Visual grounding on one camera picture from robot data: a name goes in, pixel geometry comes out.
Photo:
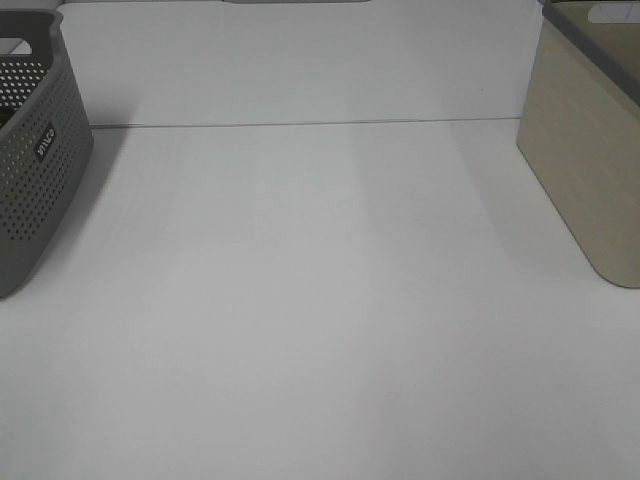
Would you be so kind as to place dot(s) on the beige plastic storage bin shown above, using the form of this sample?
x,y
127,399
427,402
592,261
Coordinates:
x,y
579,130

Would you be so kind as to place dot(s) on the grey perforated plastic basket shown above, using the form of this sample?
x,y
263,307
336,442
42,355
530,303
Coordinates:
x,y
46,140

